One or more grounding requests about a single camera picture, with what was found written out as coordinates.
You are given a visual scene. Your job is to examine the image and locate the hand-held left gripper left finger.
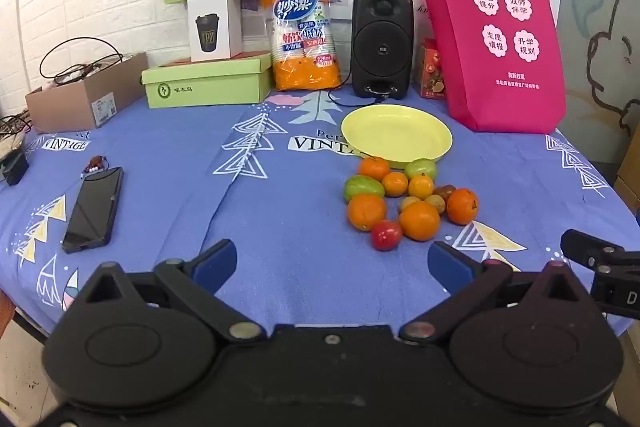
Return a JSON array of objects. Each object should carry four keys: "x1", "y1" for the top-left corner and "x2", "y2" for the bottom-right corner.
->
[{"x1": 75, "y1": 238, "x2": 266, "y2": 343}]

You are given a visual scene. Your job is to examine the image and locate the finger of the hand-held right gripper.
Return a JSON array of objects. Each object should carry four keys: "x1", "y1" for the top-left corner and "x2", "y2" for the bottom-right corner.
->
[{"x1": 560, "y1": 229, "x2": 640, "y2": 280}]

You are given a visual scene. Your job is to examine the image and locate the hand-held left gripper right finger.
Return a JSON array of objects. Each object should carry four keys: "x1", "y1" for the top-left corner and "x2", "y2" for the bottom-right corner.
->
[{"x1": 400, "y1": 241, "x2": 601, "y2": 343}]

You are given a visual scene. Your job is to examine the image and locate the large orange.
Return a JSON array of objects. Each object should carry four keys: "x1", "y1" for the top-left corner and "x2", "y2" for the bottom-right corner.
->
[
  {"x1": 347, "y1": 194, "x2": 388, "y2": 232},
  {"x1": 398, "y1": 201, "x2": 442, "y2": 242}
]

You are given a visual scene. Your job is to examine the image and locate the dark orange tangerine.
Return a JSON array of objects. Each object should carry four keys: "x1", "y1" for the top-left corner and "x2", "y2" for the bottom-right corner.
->
[
  {"x1": 446, "y1": 188, "x2": 480, "y2": 226},
  {"x1": 359, "y1": 156, "x2": 391, "y2": 182}
]

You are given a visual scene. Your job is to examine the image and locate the red tomato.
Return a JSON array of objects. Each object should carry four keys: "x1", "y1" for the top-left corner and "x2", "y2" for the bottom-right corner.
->
[{"x1": 370, "y1": 219, "x2": 403, "y2": 252}]

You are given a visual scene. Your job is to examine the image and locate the small yellow-orange citrus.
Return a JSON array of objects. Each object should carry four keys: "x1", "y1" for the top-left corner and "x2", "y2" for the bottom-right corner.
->
[{"x1": 408, "y1": 173, "x2": 435, "y2": 200}]

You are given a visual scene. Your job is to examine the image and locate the medium orange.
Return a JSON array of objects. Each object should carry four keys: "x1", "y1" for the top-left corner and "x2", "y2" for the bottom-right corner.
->
[{"x1": 381, "y1": 171, "x2": 410, "y2": 198}]

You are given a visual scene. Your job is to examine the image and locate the green tomato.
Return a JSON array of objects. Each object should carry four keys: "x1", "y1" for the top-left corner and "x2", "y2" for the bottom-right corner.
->
[
  {"x1": 404, "y1": 158, "x2": 439, "y2": 181},
  {"x1": 343, "y1": 175, "x2": 386, "y2": 202}
]

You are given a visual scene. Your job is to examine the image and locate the yellow plate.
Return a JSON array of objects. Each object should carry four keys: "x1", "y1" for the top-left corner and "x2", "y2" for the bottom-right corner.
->
[{"x1": 341, "y1": 105, "x2": 453, "y2": 168}]

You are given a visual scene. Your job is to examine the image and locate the blue printed tablecloth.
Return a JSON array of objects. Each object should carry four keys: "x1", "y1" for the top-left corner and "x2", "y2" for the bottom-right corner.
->
[{"x1": 0, "y1": 89, "x2": 640, "y2": 338}]

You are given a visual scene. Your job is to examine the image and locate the brown cardboard carton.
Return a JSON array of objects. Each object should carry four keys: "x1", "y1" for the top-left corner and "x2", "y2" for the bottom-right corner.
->
[{"x1": 612, "y1": 147, "x2": 640, "y2": 212}]

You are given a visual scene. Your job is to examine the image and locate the black smartphone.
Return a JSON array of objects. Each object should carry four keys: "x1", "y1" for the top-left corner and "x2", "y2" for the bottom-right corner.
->
[{"x1": 61, "y1": 166, "x2": 125, "y2": 254}]

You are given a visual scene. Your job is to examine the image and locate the beaded phone charm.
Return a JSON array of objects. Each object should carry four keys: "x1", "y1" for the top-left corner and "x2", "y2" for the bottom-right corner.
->
[{"x1": 82, "y1": 155, "x2": 108, "y2": 178}]

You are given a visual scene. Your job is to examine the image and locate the green shoe box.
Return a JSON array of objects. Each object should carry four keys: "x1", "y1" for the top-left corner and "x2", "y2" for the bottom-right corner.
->
[{"x1": 141, "y1": 52, "x2": 273, "y2": 109}]

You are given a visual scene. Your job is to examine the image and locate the red juice carton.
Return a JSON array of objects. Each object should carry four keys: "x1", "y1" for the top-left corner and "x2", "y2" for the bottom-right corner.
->
[{"x1": 414, "y1": 38, "x2": 447, "y2": 100}]

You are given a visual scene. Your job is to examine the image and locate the open cardboard box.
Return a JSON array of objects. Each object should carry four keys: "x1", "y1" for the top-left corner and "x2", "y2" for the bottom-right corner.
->
[{"x1": 25, "y1": 52, "x2": 149, "y2": 135}]

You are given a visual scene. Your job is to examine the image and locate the pink tote bag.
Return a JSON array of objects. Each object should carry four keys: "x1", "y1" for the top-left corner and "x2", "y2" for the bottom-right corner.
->
[{"x1": 416, "y1": 0, "x2": 567, "y2": 134}]

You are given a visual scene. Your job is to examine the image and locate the black power adapter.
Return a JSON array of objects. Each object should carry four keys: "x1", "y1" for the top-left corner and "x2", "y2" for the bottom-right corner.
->
[{"x1": 0, "y1": 150, "x2": 30, "y2": 186}]

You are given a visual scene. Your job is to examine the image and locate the black speaker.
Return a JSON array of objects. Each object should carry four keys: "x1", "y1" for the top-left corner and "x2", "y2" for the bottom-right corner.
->
[{"x1": 350, "y1": 0, "x2": 414, "y2": 100}]

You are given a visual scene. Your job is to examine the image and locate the orange paper cup pack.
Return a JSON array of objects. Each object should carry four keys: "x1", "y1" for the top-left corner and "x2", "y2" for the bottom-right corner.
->
[{"x1": 260, "y1": 0, "x2": 343, "y2": 92}]

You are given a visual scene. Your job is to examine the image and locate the white cup box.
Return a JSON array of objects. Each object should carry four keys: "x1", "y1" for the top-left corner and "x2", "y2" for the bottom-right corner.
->
[{"x1": 186, "y1": 0, "x2": 243, "y2": 62}]

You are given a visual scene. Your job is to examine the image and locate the white paper bag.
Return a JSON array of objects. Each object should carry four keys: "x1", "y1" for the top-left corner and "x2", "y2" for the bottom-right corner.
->
[{"x1": 412, "y1": 0, "x2": 436, "y2": 42}]

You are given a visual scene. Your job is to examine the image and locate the black speaker cable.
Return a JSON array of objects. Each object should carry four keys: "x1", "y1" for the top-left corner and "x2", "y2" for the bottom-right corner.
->
[{"x1": 327, "y1": 87, "x2": 391, "y2": 110}]

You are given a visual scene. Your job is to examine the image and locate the black cable loop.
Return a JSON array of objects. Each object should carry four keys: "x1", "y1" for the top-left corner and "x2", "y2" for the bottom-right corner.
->
[{"x1": 39, "y1": 37, "x2": 124, "y2": 85}]

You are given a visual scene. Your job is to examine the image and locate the tangled cables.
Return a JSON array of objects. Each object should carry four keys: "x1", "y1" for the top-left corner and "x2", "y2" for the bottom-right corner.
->
[{"x1": 0, "y1": 112, "x2": 33, "y2": 148}]

